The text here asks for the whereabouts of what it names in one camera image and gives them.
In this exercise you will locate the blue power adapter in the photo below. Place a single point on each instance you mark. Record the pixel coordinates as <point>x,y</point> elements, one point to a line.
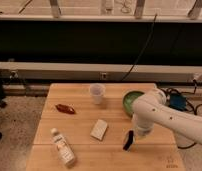
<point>177,102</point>

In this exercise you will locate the clear plastic cup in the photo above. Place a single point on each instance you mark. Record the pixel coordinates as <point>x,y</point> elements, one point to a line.
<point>97,91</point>

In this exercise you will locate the clear plastic bottle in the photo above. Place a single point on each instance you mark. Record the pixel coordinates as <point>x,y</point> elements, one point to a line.
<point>65,152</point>

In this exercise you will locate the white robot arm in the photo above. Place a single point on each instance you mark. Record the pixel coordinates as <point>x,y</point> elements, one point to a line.
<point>151,108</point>

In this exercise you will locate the green ceramic bowl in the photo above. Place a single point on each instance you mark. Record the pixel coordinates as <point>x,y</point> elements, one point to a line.
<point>128,100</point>

